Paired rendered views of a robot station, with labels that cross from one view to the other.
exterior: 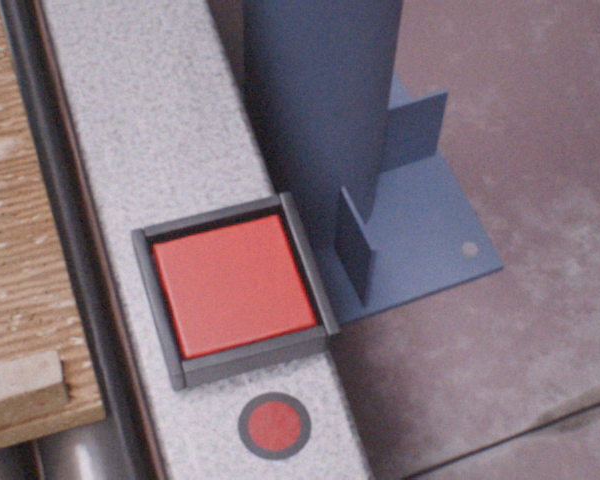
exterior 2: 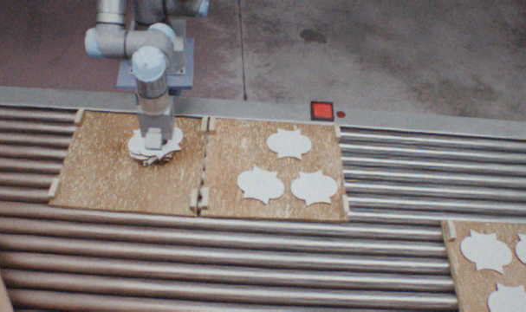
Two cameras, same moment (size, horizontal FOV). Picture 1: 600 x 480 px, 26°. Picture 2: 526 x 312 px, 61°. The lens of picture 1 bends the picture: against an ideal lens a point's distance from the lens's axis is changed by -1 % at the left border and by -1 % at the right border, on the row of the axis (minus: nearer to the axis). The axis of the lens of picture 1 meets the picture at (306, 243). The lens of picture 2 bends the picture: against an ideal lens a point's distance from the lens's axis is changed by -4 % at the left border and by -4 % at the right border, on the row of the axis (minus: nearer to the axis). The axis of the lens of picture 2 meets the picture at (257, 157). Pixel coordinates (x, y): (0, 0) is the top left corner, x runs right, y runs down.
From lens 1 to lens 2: 128 cm
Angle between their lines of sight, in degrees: 39
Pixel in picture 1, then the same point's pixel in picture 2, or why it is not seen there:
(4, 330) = (324, 132)
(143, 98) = (285, 113)
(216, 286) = (322, 112)
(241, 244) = (316, 107)
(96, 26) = (269, 114)
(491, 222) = not seen: hidden behind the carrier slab
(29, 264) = (314, 127)
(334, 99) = not seen: hidden behind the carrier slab
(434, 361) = not seen: hidden behind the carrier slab
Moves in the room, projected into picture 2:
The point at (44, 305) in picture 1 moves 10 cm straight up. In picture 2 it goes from (321, 127) to (327, 106)
